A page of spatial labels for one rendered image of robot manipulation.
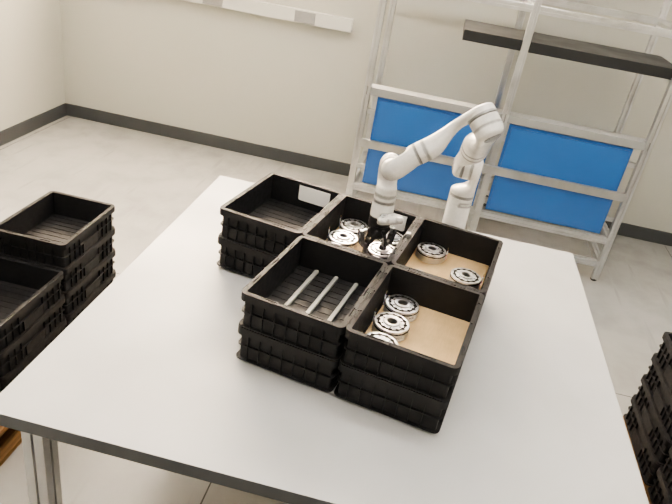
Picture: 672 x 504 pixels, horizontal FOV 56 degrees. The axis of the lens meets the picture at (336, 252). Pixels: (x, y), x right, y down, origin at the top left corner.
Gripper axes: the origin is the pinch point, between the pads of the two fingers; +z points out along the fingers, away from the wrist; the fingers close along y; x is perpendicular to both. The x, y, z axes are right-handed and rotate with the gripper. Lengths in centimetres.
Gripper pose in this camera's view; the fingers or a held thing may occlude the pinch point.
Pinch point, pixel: (373, 252)
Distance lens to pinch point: 214.4
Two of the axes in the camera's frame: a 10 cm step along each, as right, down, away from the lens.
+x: 3.9, 5.0, -7.7
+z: -1.5, 8.6, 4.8
